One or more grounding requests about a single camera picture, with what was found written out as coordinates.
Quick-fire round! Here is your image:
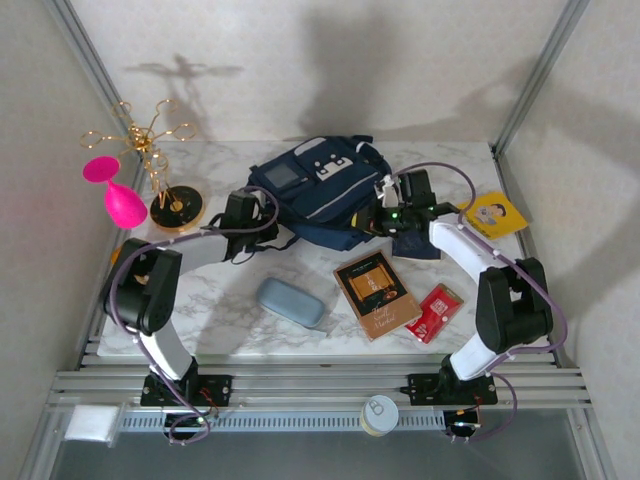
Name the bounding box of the navy blue book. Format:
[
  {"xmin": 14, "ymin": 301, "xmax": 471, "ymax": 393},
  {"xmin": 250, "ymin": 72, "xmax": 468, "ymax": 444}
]
[{"xmin": 391, "ymin": 230, "xmax": 444, "ymax": 262}]

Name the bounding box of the navy blue backpack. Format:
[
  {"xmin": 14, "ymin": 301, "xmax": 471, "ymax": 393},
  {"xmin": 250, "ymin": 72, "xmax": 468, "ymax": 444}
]
[{"xmin": 247, "ymin": 134, "xmax": 396, "ymax": 253}]

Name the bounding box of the brown book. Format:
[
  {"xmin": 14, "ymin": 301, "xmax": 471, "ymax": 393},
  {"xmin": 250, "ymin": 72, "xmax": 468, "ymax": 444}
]
[{"xmin": 332, "ymin": 249, "xmax": 423, "ymax": 342}]

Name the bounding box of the yellow cartoon book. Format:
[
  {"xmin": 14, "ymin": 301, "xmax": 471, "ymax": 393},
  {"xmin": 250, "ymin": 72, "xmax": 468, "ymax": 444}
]
[{"xmin": 457, "ymin": 190, "xmax": 530, "ymax": 241}]

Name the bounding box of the red card packet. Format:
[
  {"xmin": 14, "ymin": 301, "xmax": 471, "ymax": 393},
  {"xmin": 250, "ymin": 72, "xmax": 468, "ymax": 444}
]
[{"xmin": 403, "ymin": 282, "xmax": 465, "ymax": 345}]

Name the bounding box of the light blue glasses case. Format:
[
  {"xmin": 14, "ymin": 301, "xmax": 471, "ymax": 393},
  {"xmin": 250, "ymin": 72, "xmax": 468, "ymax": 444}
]
[{"xmin": 257, "ymin": 277, "xmax": 326, "ymax": 330}]

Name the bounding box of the pink plastic goblet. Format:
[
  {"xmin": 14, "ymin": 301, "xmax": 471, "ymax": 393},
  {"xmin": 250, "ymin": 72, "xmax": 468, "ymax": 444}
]
[{"xmin": 81, "ymin": 155, "xmax": 149, "ymax": 231}]

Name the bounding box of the tin can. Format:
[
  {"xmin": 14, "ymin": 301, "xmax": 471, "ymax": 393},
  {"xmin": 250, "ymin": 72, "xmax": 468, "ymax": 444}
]
[{"xmin": 360, "ymin": 394, "xmax": 400, "ymax": 437}]

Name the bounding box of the black controller board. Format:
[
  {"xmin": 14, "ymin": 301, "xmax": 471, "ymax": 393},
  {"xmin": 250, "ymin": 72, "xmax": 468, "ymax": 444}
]
[
  {"xmin": 163, "ymin": 412, "xmax": 215, "ymax": 445},
  {"xmin": 443, "ymin": 408, "xmax": 485, "ymax": 440}
]

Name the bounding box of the white foam block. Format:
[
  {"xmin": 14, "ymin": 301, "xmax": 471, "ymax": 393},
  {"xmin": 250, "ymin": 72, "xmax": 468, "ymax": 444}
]
[{"xmin": 63, "ymin": 405, "xmax": 121, "ymax": 444}]

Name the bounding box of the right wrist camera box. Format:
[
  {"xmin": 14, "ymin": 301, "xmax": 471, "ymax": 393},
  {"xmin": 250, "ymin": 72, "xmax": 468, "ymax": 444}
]
[{"xmin": 373, "ymin": 173, "xmax": 402, "ymax": 207}]

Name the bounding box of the gold wire glass rack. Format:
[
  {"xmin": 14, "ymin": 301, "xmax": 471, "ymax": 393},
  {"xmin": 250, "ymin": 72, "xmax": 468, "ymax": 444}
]
[{"xmin": 79, "ymin": 98, "xmax": 206, "ymax": 232}]

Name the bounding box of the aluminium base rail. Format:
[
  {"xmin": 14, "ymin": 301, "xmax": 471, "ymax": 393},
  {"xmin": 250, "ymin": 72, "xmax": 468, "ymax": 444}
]
[{"xmin": 44, "ymin": 367, "xmax": 596, "ymax": 414}]

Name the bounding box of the grey slotted cable duct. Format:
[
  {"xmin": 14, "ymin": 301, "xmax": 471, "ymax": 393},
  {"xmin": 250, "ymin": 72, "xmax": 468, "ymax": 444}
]
[{"xmin": 119, "ymin": 409, "xmax": 446, "ymax": 434}]

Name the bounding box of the aluminium frame post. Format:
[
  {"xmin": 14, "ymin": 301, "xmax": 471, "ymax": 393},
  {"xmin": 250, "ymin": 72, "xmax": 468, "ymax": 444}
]
[
  {"xmin": 42, "ymin": 0, "xmax": 151, "ymax": 176},
  {"xmin": 489, "ymin": 0, "xmax": 592, "ymax": 156}
]

